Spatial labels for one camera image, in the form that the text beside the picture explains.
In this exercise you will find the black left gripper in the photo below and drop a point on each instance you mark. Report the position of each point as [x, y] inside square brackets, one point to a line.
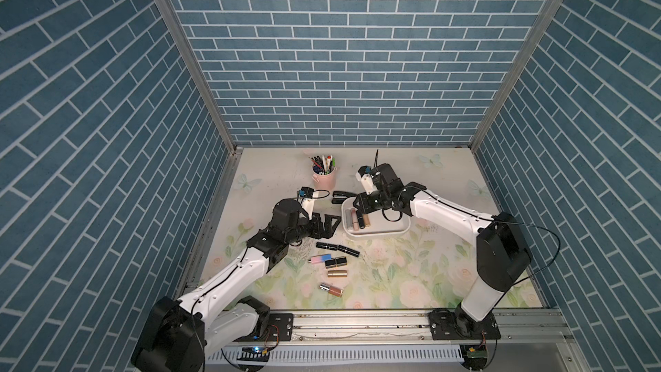
[328, 232]

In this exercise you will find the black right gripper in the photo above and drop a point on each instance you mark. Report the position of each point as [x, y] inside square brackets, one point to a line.
[363, 204]

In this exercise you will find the long black lipstick tube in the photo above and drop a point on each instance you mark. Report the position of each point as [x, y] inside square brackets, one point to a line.
[326, 246]

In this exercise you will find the black lipstick silver band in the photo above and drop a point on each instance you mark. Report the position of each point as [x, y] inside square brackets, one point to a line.
[360, 219]

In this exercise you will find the black lipstick gold band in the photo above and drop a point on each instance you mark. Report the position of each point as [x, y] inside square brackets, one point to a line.
[348, 251]

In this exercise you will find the white plastic storage box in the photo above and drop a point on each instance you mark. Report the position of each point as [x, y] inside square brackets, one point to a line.
[380, 226]

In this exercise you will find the black gold square lipstick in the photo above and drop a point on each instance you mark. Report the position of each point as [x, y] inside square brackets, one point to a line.
[336, 262]

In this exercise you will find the gold lipstick tube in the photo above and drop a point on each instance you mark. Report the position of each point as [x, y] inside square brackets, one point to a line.
[337, 273]

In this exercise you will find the red lip gloss silver cap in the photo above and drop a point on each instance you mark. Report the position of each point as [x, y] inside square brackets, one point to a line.
[331, 290]

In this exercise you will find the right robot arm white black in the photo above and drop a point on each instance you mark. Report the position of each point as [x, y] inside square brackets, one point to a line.
[502, 252]

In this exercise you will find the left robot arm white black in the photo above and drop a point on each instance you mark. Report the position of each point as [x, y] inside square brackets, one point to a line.
[180, 334]

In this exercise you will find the black stapler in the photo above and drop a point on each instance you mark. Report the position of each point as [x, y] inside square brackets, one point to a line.
[338, 196]

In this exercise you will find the pink metal pen bucket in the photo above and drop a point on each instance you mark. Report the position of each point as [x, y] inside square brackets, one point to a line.
[322, 181]

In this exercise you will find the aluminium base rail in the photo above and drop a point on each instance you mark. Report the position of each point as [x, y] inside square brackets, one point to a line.
[414, 326]

